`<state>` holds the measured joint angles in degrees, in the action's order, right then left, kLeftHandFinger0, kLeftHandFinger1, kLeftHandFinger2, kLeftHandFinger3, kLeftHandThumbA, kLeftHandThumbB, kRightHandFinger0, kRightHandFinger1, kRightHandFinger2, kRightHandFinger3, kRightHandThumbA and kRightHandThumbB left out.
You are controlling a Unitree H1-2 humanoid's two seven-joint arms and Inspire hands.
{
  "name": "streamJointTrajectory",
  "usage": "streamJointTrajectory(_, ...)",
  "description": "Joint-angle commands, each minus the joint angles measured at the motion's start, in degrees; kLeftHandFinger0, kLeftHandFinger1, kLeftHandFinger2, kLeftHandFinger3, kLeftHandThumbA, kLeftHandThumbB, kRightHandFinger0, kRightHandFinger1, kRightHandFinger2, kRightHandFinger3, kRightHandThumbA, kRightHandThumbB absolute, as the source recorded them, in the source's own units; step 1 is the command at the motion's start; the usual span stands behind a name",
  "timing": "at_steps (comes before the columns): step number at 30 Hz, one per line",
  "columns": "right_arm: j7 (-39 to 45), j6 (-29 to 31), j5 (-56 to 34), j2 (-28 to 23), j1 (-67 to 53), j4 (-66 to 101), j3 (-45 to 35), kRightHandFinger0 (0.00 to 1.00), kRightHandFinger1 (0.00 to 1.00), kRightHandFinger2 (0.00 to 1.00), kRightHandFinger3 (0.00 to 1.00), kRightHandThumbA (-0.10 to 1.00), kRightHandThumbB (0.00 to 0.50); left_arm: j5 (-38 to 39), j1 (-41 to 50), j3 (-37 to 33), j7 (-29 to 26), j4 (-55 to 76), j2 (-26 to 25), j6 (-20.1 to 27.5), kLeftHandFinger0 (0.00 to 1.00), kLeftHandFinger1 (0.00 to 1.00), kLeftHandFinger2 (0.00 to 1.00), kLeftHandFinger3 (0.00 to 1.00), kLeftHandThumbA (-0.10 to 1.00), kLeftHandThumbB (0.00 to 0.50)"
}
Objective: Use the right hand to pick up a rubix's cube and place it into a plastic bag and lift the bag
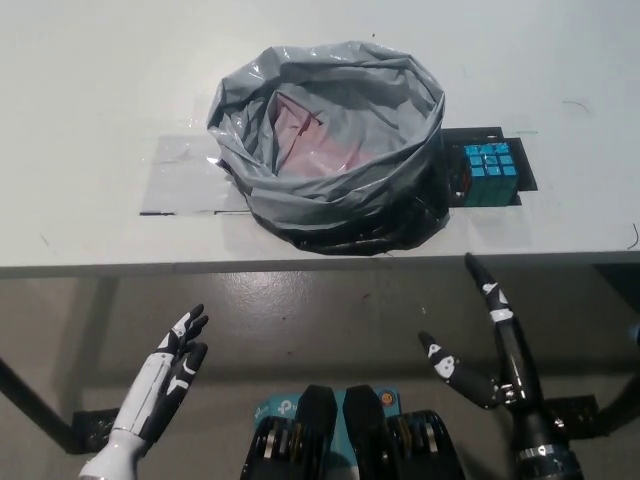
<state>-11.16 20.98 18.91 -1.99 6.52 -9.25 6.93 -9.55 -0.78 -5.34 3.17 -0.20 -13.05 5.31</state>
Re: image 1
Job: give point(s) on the pink paper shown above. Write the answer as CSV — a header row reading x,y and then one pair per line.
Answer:
x,y
310,145

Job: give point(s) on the grey plastic bag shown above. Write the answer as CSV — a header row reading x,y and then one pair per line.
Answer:
x,y
350,200

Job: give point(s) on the black table leg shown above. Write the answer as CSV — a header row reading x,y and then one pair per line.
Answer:
x,y
30,395
622,405

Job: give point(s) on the black and teal robot torso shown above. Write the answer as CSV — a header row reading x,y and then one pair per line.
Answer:
x,y
315,425

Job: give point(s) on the clear plastic tape sheet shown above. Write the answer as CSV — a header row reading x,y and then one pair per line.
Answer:
x,y
180,175

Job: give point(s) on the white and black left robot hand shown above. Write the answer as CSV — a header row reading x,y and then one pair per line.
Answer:
x,y
150,395

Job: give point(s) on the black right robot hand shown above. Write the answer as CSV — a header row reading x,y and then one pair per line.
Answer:
x,y
515,360

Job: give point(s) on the black floor tape patch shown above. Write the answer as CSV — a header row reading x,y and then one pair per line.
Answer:
x,y
95,430
575,405

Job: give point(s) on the rubik's cube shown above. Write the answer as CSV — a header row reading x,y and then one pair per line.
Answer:
x,y
492,170

